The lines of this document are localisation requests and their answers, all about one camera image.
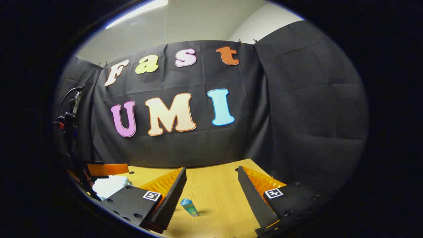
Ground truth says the blue-capped green bottle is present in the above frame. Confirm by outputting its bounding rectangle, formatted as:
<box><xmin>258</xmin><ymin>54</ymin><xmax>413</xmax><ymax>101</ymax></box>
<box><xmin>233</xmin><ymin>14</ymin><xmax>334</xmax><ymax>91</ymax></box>
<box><xmin>180</xmin><ymin>198</ymin><xmax>200</xmax><ymax>217</ymax></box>

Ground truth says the white suitcase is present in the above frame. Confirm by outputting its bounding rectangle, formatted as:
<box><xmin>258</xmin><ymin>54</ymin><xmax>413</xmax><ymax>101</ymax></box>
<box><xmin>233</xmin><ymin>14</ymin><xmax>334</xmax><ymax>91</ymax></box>
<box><xmin>92</xmin><ymin>175</ymin><xmax>133</xmax><ymax>201</ymax></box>

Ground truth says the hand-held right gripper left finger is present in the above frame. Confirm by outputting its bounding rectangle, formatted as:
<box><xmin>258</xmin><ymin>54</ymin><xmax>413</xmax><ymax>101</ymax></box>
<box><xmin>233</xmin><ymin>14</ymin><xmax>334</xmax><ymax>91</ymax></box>
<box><xmin>101</xmin><ymin>167</ymin><xmax>187</xmax><ymax>232</ymax></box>

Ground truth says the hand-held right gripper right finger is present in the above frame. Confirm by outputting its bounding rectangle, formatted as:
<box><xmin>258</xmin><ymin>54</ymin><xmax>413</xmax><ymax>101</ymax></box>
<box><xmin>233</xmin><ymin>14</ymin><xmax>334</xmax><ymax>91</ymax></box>
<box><xmin>237</xmin><ymin>165</ymin><xmax>320</xmax><ymax>237</ymax></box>

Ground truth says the black cable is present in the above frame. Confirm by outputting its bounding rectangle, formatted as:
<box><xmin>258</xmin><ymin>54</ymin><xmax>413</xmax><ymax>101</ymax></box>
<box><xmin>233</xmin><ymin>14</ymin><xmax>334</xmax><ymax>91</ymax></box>
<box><xmin>57</xmin><ymin>87</ymin><xmax>83</xmax><ymax>119</ymax></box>

